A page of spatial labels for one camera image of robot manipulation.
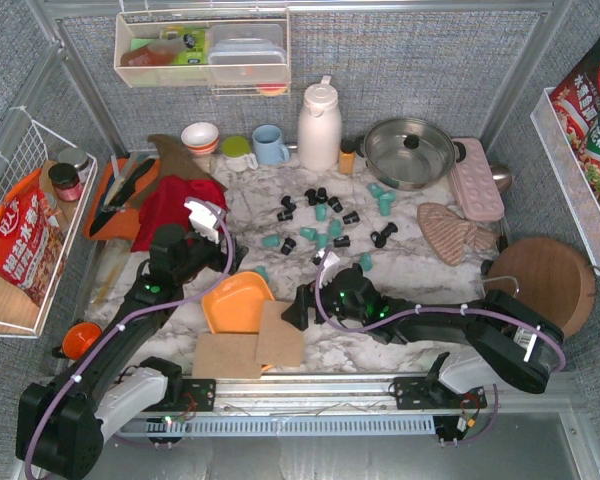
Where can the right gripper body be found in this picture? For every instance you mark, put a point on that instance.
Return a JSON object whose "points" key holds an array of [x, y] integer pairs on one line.
{"points": [[309, 305]]}

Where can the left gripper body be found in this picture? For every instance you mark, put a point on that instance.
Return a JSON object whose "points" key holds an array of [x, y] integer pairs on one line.
{"points": [[219, 256]]}

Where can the cork mat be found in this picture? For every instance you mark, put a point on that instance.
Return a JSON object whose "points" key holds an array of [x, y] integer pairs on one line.
{"points": [[226, 356], [279, 344]]}

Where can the orange storage basket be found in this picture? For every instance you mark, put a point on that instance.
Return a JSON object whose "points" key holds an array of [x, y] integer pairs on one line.
{"points": [[235, 305]]}

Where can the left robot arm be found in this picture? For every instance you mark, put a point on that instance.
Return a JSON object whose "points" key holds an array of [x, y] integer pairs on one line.
{"points": [[63, 426]]}

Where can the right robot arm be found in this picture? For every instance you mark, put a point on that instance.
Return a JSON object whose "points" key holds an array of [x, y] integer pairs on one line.
{"points": [[511, 340]]}

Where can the black coffee capsule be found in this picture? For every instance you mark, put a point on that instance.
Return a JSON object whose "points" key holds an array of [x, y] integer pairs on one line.
{"points": [[379, 238], [342, 242], [321, 195], [310, 195], [288, 246], [351, 218], [334, 204], [288, 203], [285, 215]]}

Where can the red cloth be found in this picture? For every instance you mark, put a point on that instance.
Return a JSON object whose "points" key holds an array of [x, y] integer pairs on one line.
{"points": [[166, 206]]}

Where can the orange cutting tray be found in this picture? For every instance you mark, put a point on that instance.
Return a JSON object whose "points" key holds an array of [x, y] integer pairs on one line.
{"points": [[115, 200]]}

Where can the black kitchen knife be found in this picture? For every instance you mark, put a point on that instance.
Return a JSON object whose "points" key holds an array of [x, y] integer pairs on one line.
{"points": [[125, 192]]}

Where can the brown felt cloth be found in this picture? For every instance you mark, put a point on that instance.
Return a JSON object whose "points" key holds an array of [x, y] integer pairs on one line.
{"points": [[173, 159]]}

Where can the green lidded cup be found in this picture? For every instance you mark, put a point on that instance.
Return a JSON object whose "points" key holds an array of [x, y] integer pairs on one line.
{"points": [[237, 153]]}

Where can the striped oven mitt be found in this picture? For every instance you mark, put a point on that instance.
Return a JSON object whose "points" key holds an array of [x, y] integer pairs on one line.
{"points": [[451, 236]]}

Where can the blue mug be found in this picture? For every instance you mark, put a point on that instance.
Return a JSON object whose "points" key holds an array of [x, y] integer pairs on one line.
{"points": [[269, 146]]}

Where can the white orange striped bowl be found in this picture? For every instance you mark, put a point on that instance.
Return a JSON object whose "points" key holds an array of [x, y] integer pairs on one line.
{"points": [[200, 138]]}

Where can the dark lidded jar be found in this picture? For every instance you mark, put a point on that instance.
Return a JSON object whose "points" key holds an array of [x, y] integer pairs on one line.
{"points": [[66, 182]]}

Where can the orange cup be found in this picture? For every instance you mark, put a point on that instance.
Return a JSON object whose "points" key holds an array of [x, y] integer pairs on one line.
{"points": [[77, 341]]}

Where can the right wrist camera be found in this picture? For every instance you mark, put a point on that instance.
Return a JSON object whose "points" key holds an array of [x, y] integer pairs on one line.
{"points": [[326, 258]]}

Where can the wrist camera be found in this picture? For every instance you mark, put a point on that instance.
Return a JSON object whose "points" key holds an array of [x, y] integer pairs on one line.
{"points": [[203, 218], [326, 258]]}

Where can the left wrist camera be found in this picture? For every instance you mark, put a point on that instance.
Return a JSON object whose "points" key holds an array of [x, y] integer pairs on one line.
{"points": [[203, 218]]}

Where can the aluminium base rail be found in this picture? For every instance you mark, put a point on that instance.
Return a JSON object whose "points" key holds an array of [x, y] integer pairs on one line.
{"points": [[309, 405]]}

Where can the white handled knife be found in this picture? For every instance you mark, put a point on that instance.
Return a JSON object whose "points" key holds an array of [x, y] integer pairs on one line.
{"points": [[119, 180]]}

